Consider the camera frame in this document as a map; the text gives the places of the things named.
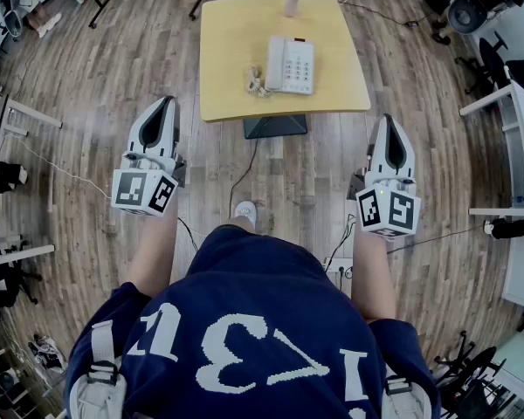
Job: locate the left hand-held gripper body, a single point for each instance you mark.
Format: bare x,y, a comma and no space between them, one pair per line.
131,192

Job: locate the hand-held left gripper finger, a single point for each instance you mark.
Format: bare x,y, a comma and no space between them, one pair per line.
172,129
135,135

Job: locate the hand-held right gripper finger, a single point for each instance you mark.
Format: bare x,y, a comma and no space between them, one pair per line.
377,155
409,160

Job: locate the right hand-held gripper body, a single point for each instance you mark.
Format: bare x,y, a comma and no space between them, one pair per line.
371,212

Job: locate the white telephone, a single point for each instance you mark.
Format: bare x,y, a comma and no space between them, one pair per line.
297,66

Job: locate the person's left forearm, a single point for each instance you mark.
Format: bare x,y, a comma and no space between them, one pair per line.
153,256

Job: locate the person's right forearm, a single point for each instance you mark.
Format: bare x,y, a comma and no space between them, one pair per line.
373,277

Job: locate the white power strip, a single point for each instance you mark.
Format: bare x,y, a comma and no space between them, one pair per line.
338,266

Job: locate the black table base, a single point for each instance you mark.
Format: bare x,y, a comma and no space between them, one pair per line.
279,127

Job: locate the person's white shoe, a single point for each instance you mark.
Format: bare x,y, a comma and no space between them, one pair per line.
246,211

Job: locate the person's leg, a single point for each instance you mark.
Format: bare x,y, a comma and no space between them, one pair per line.
239,222

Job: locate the white desk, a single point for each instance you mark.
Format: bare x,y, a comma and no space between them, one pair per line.
521,190

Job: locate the black office chair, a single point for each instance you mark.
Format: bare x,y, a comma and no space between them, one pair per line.
489,61

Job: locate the person's navy printed shirt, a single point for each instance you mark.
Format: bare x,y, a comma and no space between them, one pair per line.
253,304

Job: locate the grey round appliance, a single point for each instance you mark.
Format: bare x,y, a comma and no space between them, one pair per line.
471,7

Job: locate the pink vase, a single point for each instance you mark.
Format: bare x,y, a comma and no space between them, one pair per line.
291,4

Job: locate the grey office chair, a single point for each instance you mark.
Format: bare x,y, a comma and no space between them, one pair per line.
11,13

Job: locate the black and white sneakers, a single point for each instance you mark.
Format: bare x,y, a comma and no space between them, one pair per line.
48,352

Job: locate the black swivel chair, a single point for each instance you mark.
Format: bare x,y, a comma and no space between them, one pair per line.
467,365

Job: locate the black metal stand frame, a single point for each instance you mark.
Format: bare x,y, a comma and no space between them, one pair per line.
100,4

